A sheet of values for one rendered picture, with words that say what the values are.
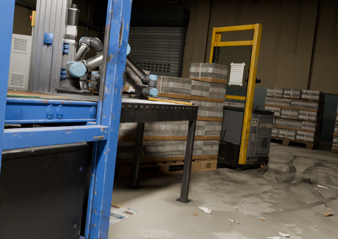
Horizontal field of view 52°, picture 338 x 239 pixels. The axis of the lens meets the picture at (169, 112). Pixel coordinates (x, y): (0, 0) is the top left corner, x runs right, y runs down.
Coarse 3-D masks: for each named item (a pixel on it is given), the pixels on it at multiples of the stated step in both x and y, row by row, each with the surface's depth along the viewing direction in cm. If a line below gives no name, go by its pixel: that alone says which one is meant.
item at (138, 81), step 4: (128, 68) 333; (128, 72) 333; (132, 72) 336; (148, 72) 350; (124, 76) 334; (128, 76) 334; (132, 76) 337; (136, 76) 340; (124, 80) 333; (128, 80) 334; (132, 80) 337; (136, 80) 341; (140, 80) 344; (124, 84) 333; (128, 84) 334; (132, 84) 337; (136, 84) 340; (140, 84) 344; (124, 92) 340
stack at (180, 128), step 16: (128, 96) 337; (144, 96) 349; (128, 128) 341; (144, 128) 354; (160, 128) 368; (176, 128) 383; (128, 144) 344; (144, 144) 357; (160, 144) 371; (176, 144) 386; (192, 160) 405; (128, 176) 347
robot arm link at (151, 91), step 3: (150, 87) 308; (147, 90) 311; (150, 90) 308; (153, 90) 306; (156, 90) 309; (147, 93) 311; (150, 93) 307; (153, 93) 307; (156, 93) 309; (150, 96) 311; (153, 96) 308
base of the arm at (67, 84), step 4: (68, 80) 287; (72, 80) 287; (76, 80) 289; (64, 84) 289; (68, 84) 286; (72, 84) 287; (76, 84) 290; (64, 88) 287; (68, 88) 286; (72, 88) 286; (76, 88) 288; (80, 88) 294
